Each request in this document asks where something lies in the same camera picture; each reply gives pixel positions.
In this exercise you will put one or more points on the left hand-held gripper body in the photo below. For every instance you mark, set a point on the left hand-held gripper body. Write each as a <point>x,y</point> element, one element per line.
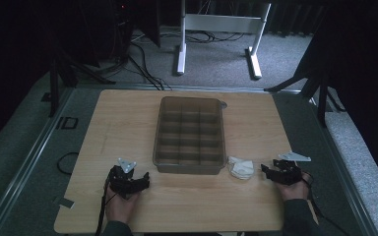
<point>122,178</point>

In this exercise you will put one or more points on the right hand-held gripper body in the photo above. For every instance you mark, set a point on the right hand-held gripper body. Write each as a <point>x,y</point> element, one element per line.
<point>290,173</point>

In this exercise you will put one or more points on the person's right hand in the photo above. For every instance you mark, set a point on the person's right hand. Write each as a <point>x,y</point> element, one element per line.
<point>293,190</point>

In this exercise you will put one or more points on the white rolled socks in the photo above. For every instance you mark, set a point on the white rolled socks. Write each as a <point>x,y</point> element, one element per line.
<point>241,167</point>

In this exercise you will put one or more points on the grey tape strip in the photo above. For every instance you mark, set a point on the grey tape strip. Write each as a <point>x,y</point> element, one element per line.
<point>66,202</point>

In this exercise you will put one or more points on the grey divided storage box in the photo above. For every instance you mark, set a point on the grey divided storage box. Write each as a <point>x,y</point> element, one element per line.
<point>190,136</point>

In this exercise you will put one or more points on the small grey round disc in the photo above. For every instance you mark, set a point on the small grey round disc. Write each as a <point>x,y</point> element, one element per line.
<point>223,105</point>

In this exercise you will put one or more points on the black tripod stand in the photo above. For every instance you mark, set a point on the black tripod stand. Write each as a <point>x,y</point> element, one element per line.
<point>62,70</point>
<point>321,88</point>

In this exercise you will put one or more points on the white metal desk frame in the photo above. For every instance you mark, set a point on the white metal desk frame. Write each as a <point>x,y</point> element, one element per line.
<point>221,23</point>

